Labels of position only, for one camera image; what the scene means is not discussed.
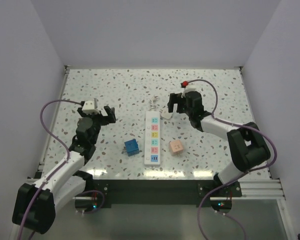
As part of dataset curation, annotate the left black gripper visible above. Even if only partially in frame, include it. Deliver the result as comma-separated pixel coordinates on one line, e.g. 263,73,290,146
77,106,115,145

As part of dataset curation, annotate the white plug adapter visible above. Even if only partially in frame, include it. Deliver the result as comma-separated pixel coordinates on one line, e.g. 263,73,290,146
161,111,173,120

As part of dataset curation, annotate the blue cube socket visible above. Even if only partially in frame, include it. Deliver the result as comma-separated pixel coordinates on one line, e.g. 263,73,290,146
122,138,140,157

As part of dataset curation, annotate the white power strip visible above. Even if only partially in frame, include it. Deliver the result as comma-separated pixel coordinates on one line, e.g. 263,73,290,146
144,110,161,166

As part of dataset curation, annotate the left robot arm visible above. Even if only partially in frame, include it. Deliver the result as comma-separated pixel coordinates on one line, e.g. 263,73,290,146
12,101,116,234

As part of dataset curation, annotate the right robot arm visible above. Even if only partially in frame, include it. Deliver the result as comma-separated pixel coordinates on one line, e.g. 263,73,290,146
167,91,271,197

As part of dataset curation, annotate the pink cube socket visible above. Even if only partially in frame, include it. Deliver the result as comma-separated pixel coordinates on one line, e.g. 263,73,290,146
169,139,185,156

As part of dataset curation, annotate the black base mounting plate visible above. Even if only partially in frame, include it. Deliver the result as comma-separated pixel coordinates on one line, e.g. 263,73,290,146
64,178,242,209

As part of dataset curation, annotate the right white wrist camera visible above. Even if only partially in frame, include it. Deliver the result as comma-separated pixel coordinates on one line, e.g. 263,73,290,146
180,81,196,98

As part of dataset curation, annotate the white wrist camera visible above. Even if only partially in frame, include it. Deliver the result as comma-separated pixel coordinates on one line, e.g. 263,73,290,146
180,81,196,98
82,98,100,115

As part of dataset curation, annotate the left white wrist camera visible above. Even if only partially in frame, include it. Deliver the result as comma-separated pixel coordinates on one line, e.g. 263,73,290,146
82,98,100,115

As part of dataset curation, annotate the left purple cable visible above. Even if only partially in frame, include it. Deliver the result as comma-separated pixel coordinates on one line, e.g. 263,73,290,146
17,99,88,240

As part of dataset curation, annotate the purple cable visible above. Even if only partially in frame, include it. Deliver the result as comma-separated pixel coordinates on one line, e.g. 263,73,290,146
187,78,277,240
17,99,88,240

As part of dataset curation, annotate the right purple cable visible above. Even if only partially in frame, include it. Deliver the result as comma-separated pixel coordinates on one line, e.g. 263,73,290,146
187,78,277,240

